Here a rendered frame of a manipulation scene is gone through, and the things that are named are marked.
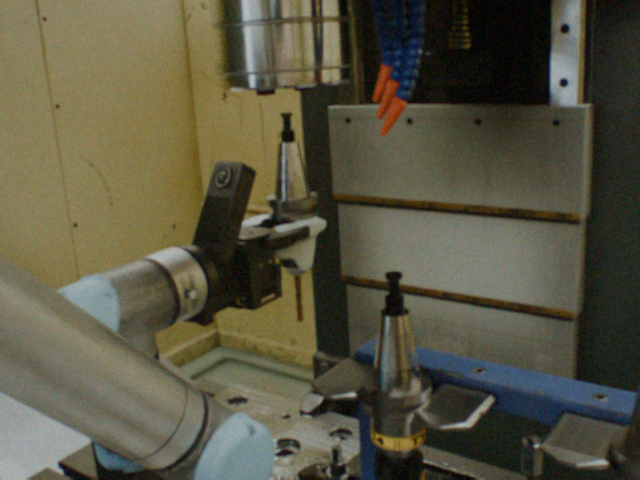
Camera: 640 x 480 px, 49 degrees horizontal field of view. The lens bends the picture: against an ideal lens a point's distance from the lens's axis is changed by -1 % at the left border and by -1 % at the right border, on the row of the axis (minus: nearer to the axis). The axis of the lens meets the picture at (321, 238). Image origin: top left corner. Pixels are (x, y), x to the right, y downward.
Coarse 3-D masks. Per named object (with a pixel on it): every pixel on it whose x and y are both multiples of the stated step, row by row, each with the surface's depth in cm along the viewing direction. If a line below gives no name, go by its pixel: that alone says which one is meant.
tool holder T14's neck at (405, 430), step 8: (376, 416) 63; (376, 424) 63; (384, 424) 62; (392, 424) 62; (400, 424) 62; (408, 424) 62; (416, 424) 62; (424, 424) 64; (384, 432) 63; (392, 432) 62; (400, 432) 62; (408, 432) 62; (416, 432) 63; (424, 440) 64; (384, 448) 63
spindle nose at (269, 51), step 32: (224, 0) 76; (256, 0) 74; (288, 0) 74; (320, 0) 75; (224, 32) 77; (256, 32) 75; (288, 32) 74; (320, 32) 76; (224, 64) 78; (256, 64) 76; (288, 64) 75; (320, 64) 76
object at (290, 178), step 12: (288, 144) 84; (288, 156) 84; (300, 156) 85; (276, 168) 86; (288, 168) 84; (300, 168) 85; (276, 180) 86; (288, 180) 85; (300, 180) 85; (276, 192) 86; (288, 192) 85; (300, 192) 85
